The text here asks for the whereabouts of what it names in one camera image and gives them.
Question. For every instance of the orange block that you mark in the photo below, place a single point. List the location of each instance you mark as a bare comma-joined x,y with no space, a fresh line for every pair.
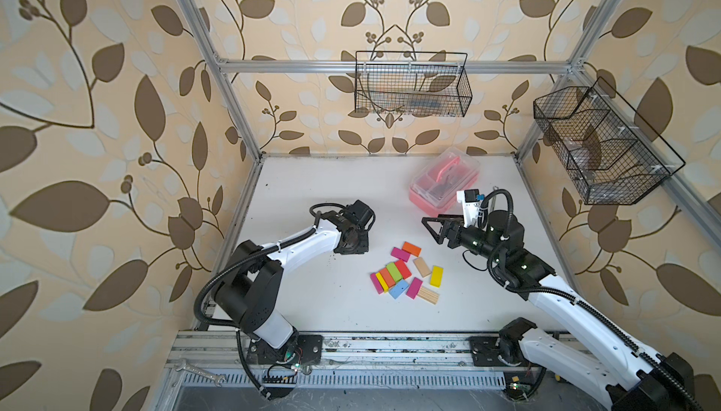
412,249

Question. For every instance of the ridged wood block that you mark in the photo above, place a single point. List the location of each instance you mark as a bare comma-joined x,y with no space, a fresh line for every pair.
428,295

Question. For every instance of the dark pink block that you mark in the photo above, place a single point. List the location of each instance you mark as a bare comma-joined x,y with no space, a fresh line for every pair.
375,280

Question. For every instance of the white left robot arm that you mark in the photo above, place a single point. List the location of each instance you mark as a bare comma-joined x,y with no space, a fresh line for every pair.
243,296

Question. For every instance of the thin yellow block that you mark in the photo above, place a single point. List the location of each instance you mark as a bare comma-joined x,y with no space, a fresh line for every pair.
382,283

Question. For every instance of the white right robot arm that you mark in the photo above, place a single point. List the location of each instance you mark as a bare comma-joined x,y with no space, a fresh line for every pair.
615,368

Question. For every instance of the magenta slanted block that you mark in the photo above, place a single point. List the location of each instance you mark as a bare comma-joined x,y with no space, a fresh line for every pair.
414,288

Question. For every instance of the black wire basket back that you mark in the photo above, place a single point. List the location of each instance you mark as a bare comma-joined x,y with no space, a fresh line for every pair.
412,82

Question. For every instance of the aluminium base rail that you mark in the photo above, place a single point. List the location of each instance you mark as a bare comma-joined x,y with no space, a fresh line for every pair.
381,361

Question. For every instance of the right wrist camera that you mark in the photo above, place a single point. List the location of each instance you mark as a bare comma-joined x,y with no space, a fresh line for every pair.
471,201

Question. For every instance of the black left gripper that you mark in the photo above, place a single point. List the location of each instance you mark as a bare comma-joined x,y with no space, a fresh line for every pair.
364,246

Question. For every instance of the red block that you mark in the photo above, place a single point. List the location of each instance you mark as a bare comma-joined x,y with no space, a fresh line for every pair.
403,269

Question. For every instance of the silver wrench on rail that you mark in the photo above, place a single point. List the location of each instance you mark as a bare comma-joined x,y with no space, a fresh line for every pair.
215,378

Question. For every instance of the pink plastic storage box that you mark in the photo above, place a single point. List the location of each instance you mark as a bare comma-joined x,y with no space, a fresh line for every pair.
433,190

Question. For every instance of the blue block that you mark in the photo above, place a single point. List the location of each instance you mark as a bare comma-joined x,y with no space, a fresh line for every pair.
399,289

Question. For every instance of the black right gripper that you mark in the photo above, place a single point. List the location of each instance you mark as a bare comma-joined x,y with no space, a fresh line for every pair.
456,229

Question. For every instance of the green block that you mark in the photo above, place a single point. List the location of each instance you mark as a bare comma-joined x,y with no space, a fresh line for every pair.
394,272

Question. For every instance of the orange-red block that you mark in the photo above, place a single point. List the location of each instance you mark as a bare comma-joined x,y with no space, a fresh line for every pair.
387,277

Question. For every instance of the black wire basket right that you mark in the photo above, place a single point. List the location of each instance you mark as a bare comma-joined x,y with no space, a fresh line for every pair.
612,152

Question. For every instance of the aluminium frame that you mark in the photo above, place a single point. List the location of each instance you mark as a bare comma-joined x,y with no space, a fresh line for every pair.
698,210

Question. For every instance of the black wire basket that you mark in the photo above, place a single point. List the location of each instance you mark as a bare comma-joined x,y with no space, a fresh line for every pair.
612,152
412,82

